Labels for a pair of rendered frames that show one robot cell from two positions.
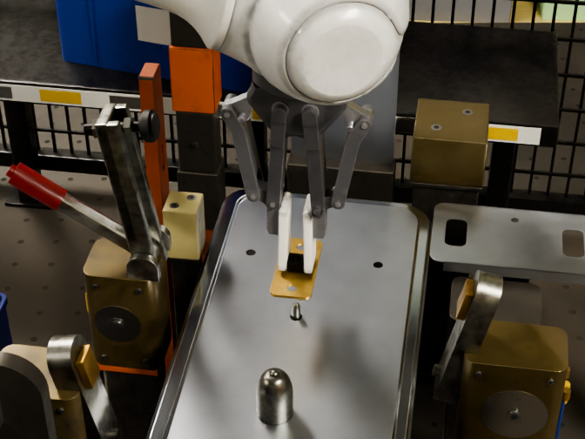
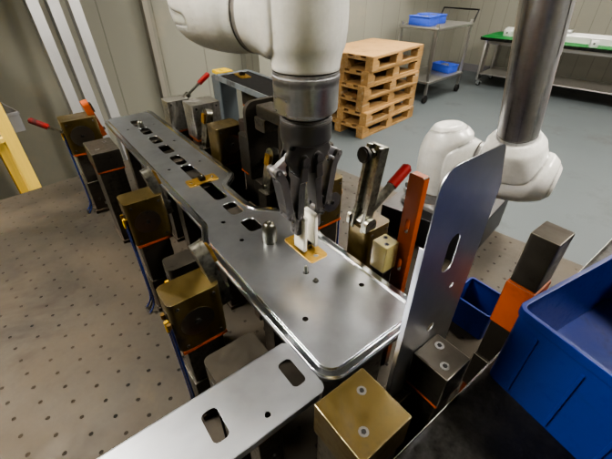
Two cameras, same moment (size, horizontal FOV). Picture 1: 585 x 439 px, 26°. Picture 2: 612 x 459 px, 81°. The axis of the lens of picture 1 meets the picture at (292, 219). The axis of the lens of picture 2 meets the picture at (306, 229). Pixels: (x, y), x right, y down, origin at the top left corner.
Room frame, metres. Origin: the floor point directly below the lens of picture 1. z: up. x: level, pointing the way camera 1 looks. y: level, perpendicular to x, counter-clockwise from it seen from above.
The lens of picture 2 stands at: (1.25, -0.37, 1.47)
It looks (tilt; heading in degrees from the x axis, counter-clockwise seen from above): 36 degrees down; 134
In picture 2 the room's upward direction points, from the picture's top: straight up
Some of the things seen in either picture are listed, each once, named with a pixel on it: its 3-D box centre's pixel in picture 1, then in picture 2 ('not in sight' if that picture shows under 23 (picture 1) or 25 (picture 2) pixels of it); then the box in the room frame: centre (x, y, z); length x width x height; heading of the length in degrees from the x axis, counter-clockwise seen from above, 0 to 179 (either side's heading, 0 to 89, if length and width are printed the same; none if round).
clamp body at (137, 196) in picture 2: not in sight; (151, 255); (0.47, -0.13, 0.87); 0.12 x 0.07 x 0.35; 81
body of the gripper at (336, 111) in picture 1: (297, 84); (305, 143); (0.90, 0.00, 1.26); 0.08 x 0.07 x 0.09; 81
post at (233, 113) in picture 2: not in sight; (229, 130); (0.01, 0.47, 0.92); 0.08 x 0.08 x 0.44; 81
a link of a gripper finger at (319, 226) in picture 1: (329, 212); (291, 222); (0.90, -0.03, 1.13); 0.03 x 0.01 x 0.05; 81
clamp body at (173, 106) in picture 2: not in sight; (187, 141); (-0.11, 0.33, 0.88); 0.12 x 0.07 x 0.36; 81
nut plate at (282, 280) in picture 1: (296, 264); (305, 245); (0.90, 0.00, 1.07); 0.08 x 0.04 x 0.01; 171
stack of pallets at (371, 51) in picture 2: not in sight; (367, 85); (-1.21, 3.24, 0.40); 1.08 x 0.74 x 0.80; 90
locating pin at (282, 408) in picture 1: (274, 398); (269, 233); (0.78, 0.02, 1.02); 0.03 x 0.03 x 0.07
